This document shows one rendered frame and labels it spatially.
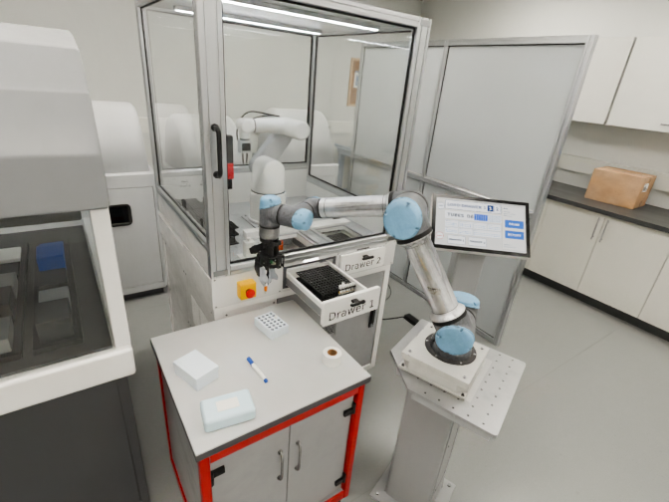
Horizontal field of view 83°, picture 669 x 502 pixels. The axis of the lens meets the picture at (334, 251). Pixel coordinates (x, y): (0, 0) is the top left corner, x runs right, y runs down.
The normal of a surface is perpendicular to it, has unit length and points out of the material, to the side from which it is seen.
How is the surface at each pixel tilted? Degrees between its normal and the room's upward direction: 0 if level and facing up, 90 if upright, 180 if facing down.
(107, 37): 90
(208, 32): 90
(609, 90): 90
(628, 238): 90
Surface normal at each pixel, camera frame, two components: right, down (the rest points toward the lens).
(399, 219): -0.43, 0.23
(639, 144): -0.83, 0.17
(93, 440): 0.57, 0.38
